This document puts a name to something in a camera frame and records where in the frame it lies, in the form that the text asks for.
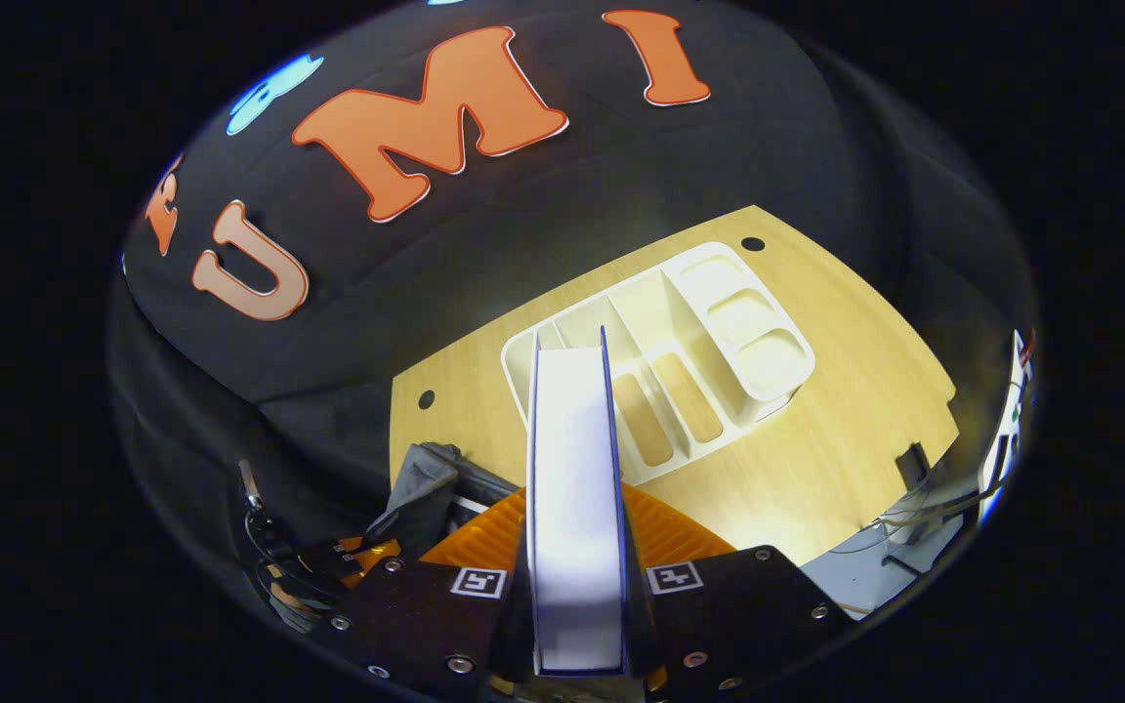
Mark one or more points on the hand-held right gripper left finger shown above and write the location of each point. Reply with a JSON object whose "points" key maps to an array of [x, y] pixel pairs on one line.
{"points": [[416, 615]]}

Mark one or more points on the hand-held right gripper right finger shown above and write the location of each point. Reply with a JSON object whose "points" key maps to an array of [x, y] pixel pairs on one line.
{"points": [[738, 615]]}

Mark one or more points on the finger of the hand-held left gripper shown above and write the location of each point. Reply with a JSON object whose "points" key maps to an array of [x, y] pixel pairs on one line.
{"points": [[372, 558]]}

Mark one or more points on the grey schoolbag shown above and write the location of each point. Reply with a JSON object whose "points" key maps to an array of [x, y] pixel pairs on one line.
{"points": [[416, 488]]}

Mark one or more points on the blue spine book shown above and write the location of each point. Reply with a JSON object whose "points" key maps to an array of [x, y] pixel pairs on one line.
{"points": [[572, 469]]}

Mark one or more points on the white bookshelf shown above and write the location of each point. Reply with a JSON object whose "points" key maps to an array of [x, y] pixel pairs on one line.
{"points": [[758, 351]]}

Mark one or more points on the small black clamp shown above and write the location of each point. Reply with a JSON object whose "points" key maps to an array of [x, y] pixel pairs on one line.
{"points": [[914, 467]]}

